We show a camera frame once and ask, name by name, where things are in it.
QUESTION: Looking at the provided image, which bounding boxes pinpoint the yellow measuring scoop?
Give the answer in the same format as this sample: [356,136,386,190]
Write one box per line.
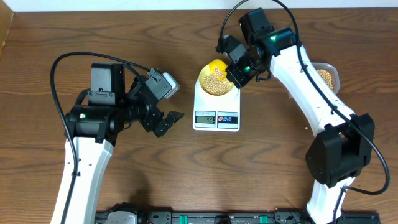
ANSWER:
[208,59,229,82]

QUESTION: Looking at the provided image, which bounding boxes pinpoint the white digital kitchen scale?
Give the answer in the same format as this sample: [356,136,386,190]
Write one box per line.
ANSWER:
[192,80,241,132]

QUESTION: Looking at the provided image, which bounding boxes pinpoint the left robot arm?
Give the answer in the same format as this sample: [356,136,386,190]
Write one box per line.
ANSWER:
[51,62,183,223]

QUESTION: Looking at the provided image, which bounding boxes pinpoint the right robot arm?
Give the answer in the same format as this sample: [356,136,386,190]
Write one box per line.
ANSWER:
[218,8,375,223]

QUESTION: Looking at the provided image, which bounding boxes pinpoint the soybeans in bowl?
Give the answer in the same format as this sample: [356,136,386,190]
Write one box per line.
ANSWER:
[202,75,231,96]

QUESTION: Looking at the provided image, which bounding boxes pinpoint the yellow bowl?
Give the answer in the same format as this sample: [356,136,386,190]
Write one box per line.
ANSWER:
[199,65,233,90]

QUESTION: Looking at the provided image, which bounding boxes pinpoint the soybeans pile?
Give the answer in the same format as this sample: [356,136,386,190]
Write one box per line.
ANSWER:
[317,69,334,90]

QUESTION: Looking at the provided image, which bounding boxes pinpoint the clear plastic container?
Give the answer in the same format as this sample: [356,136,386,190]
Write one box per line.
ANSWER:
[307,63,340,94]

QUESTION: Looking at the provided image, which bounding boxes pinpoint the right black cable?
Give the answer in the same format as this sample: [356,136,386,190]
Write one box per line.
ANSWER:
[217,0,391,224]

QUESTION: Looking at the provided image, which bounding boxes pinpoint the black cable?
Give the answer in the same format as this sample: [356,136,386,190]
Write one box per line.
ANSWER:
[217,0,391,224]
[50,51,152,224]

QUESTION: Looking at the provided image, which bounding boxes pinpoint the left black cable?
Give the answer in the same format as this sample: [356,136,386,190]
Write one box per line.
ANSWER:
[50,51,152,224]

